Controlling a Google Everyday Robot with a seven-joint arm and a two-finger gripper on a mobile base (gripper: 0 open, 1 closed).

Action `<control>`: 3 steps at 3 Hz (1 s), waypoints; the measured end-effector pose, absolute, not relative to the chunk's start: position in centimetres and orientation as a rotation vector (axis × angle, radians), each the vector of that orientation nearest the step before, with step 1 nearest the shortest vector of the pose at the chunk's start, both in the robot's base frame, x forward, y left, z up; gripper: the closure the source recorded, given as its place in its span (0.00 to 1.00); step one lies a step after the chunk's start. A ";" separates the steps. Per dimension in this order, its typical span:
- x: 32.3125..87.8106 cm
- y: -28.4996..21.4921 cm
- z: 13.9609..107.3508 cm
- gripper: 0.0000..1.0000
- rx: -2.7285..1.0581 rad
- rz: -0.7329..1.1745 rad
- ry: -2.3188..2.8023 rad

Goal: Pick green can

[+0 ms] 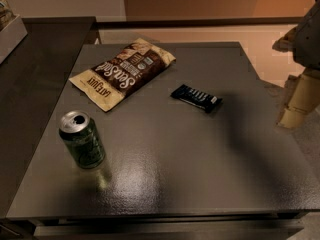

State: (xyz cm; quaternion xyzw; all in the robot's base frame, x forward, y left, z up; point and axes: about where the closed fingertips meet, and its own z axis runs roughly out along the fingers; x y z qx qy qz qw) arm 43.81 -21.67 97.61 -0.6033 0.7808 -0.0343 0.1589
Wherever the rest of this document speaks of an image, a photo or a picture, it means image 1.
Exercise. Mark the white box with items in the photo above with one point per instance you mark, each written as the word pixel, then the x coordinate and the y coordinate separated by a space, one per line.
pixel 12 30

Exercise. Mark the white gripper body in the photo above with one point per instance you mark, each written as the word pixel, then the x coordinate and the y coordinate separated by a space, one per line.
pixel 309 40

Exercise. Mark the dark blue candy bar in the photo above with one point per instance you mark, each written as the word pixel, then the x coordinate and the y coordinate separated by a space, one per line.
pixel 197 98

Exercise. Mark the green soda can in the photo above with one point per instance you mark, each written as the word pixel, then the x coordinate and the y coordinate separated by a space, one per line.
pixel 80 135

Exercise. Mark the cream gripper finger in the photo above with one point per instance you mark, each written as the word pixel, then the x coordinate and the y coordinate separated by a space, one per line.
pixel 301 97
pixel 285 43

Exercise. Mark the brown snack bag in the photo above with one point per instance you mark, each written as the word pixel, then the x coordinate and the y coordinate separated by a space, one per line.
pixel 110 82

